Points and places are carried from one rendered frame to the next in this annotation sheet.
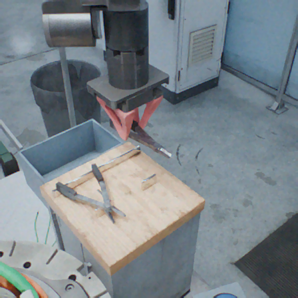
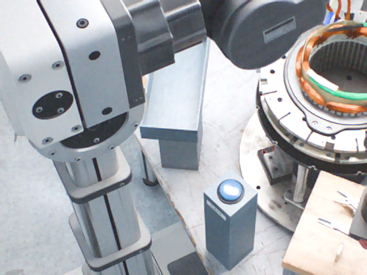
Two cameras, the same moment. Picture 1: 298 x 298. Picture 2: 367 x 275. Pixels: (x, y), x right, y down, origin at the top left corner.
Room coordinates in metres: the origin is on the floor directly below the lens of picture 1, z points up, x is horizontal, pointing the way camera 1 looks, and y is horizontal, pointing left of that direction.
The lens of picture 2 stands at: (0.84, -0.42, 2.34)
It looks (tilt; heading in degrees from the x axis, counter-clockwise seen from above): 60 degrees down; 156
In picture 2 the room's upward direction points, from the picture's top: 2 degrees counter-clockwise
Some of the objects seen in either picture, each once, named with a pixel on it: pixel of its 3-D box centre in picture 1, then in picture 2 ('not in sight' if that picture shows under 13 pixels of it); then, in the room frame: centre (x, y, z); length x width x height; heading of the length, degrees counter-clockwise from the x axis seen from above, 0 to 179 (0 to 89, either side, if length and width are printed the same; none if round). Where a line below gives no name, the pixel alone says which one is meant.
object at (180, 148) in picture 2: not in sight; (179, 114); (-0.03, -0.09, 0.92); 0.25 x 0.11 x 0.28; 148
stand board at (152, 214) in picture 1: (121, 197); (356, 238); (0.41, 0.04, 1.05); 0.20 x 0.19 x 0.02; 40
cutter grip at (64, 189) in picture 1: (66, 191); not in sight; (0.40, 0.12, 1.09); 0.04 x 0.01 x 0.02; 55
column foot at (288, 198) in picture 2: not in sight; (299, 199); (0.20, 0.07, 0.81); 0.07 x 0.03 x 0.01; 30
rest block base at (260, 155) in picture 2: not in sight; (274, 164); (0.11, 0.06, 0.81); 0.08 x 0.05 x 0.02; 174
